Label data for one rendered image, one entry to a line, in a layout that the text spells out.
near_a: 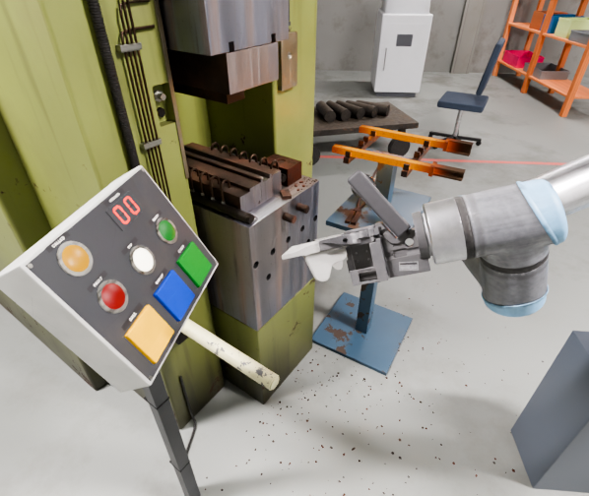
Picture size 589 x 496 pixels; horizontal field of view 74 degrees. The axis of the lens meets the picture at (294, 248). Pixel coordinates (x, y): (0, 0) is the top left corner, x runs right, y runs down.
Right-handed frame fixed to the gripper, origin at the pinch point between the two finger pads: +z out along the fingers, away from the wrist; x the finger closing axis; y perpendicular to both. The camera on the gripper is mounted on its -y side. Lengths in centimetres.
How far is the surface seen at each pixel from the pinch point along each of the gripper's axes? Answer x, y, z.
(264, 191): 57, -18, 24
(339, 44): 627, -304, 43
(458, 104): 347, -89, -78
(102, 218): -4.3, -12.0, 31.7
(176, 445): 34, 51, 60
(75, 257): -12.0, -6.0, 31.5
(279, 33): 43, -55, 5
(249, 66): 36, -47, 13
